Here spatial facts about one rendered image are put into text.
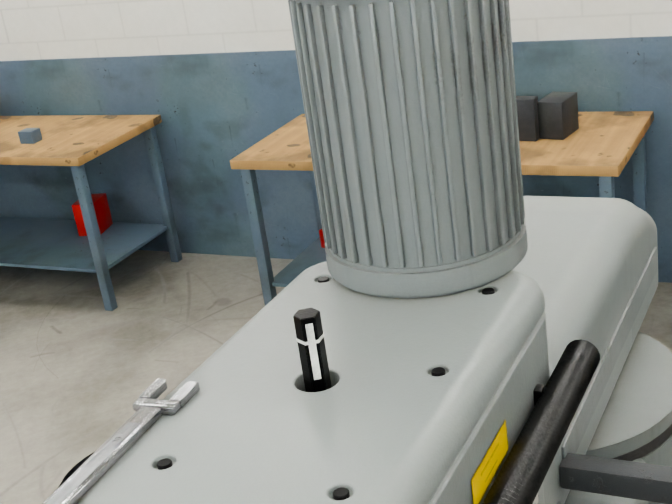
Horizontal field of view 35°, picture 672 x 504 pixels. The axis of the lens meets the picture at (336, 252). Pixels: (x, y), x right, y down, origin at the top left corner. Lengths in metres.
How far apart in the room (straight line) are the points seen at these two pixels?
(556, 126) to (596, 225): 3.27
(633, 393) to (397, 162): 0.63
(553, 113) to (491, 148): 3.75
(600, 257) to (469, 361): 0.54
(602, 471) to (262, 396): 0.45
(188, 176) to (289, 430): 5.48
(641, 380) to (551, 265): 0.23
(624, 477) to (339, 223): 0.42
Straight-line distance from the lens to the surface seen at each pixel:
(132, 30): 6.20
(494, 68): 0.97
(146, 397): 0.89
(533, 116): 4.71
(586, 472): 1.19
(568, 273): 1.33
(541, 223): 1.49
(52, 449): 4.76
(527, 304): 0.98
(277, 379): 0.89
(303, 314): 0.85
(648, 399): 1.46
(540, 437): 0.93
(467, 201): 0.97
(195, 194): 6.29
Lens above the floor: 2.31
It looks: 22 degrees down
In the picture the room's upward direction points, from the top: 8 degrees counter-clockwise
